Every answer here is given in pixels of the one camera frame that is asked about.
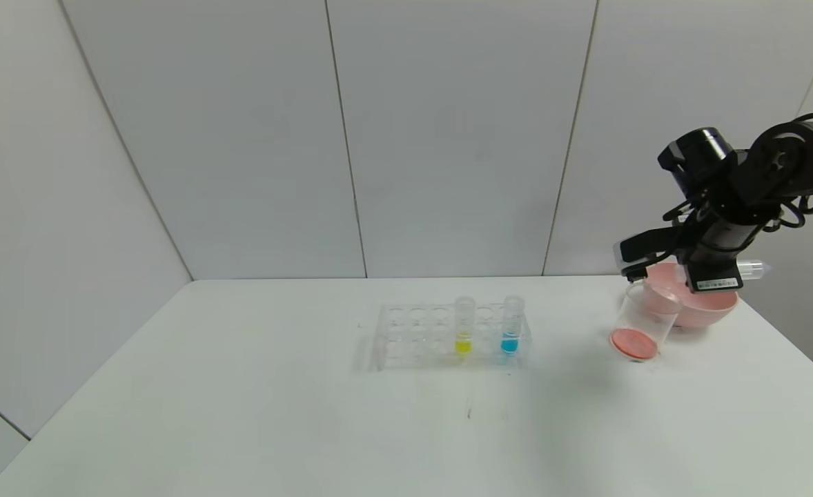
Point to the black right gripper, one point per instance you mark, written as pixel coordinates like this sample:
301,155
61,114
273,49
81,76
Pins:
715,279

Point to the test tube with red pigment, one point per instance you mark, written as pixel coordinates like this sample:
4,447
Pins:
751,268

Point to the test tube with blue pigment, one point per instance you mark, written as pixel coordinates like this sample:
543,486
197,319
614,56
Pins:
511,331

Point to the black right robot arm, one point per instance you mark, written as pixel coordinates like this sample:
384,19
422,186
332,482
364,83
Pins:
807,152

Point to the test tube with yellow pigment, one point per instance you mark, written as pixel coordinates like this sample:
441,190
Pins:
463,331

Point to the clear plastic test tube rack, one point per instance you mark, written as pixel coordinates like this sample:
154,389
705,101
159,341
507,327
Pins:
441,355

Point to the pink bowl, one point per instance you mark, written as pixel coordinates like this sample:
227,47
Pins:
710,310

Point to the clear glass beaker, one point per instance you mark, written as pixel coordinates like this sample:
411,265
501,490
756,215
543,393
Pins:
638,331

